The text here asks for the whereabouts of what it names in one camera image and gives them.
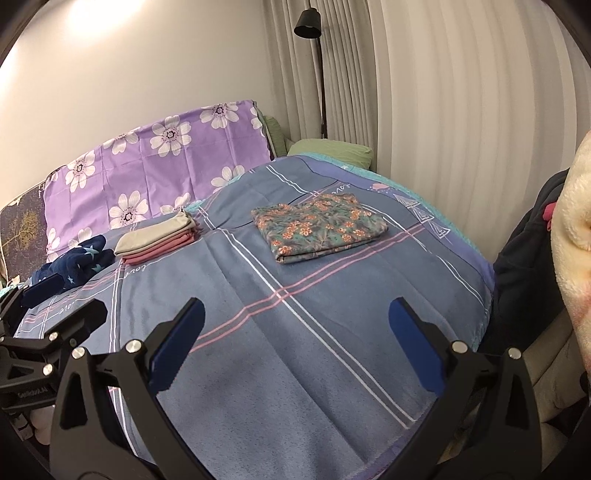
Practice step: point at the blue plaid bed sheet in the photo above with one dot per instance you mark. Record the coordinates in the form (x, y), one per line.
(297, 374)

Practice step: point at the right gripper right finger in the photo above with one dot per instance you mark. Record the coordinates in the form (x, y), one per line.
(484, 422)

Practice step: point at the green pillow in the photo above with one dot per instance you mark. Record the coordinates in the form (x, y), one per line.
(360, 156)

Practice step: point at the pink folded garment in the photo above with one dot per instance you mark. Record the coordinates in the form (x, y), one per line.
(175, 242)

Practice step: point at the dark gold-tree pillow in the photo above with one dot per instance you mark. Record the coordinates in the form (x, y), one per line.
(23, 234)

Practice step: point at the purple floral pillow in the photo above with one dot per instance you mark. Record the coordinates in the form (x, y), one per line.
(151, 171)

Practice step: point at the cream fluffy blanket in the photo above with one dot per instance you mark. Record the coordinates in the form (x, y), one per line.
(570, 237)

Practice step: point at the black floor lamp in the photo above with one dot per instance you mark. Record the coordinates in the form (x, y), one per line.
(309, 27)

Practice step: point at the beige folded garment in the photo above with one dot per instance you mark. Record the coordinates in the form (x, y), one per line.
(145, 237)

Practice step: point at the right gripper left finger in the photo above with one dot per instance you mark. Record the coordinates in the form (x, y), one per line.
(108, 422)

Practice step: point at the black bag with pink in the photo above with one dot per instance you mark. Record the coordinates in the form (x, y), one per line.
(526, 297)

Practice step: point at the floral green orange garment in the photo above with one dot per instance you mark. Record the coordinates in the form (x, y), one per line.
(325, 225)

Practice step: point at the white pleated curtain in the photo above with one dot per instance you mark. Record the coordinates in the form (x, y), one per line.
(471, 104)

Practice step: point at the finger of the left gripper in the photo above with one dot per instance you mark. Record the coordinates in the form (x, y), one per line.
(71, 332)
(18, 301)

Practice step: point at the navy star plush garment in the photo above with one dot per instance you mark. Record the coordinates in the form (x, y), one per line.
(77, 266)

